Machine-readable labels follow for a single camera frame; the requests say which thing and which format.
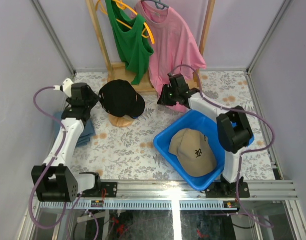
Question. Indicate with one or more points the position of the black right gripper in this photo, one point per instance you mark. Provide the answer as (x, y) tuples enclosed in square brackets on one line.
[(162, 100)]

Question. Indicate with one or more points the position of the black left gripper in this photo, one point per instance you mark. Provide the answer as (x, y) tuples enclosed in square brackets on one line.
[(93, 97)]

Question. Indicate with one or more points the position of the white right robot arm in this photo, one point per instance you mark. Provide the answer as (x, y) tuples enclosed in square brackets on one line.
[(234, 134)]

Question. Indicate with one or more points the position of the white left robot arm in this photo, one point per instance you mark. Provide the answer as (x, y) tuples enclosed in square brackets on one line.
[(53, 180)]

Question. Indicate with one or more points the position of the folded blue denim cloth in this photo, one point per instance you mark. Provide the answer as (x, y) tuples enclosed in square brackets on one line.
[(85, 136)]

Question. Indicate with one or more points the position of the blue plastic bin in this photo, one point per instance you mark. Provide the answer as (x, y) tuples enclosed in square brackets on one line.
[(196, 121)]

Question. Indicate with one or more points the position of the pink t-shirt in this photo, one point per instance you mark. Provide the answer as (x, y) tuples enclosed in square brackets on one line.
[(174, 45)]

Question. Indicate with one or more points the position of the wooden hat stand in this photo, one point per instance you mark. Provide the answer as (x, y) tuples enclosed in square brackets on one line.
[(120, 122)]

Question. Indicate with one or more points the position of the green tank top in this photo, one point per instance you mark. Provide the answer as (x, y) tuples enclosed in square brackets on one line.
[(133, 48)]

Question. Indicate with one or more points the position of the grey clothes hanger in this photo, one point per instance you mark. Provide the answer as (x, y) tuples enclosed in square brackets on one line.
[(158, 4)]

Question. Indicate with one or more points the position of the aluminium mounting rail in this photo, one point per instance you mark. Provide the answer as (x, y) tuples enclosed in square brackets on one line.
[(163, 195)]

